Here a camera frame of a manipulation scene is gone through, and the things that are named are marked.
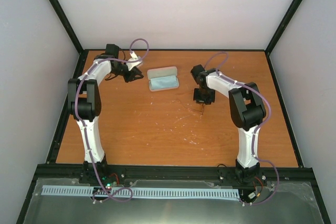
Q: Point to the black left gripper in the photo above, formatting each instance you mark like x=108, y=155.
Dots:
x=129, y=77

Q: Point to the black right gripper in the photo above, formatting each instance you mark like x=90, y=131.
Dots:
x=211, y=99

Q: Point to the thin brown frame glasses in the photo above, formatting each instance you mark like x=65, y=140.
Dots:
x=186, y=101

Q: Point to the pink glasses case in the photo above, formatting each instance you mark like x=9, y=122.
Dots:
x=161, y=72

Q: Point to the light blue cleaning cloth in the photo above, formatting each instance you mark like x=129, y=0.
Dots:
x=164, y=82

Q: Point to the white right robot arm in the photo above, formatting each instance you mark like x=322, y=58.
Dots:
x=247, y=112

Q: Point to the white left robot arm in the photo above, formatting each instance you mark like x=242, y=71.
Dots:
x=84, y=101

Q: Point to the clear acrylic cover sheet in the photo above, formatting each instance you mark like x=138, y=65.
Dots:
x=291, y=203

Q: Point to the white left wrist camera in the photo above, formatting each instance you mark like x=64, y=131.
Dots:
x=134, y=60

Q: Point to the light blue cable duct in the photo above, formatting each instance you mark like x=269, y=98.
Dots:
x=143, y=193

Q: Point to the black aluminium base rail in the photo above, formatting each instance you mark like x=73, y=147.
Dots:
x=222, y=176

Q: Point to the black frame post left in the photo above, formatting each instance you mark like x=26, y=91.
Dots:
x=66, y=24

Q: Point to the black frame post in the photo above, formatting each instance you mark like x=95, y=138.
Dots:
x=66, y=24
x=289, y=14

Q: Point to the black frame post right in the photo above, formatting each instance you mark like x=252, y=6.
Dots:
x=289, y=14

